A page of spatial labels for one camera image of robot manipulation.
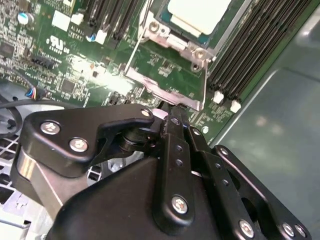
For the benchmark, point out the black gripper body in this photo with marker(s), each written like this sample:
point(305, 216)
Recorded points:
point(112, 207)

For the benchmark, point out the silver CPU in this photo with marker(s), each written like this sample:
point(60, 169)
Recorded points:
point(197, 15)

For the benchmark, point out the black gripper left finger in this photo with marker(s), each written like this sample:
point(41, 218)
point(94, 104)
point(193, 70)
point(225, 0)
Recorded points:
point(62, 130)

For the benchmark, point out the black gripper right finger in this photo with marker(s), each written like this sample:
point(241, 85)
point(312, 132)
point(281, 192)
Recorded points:
point(220, 172)

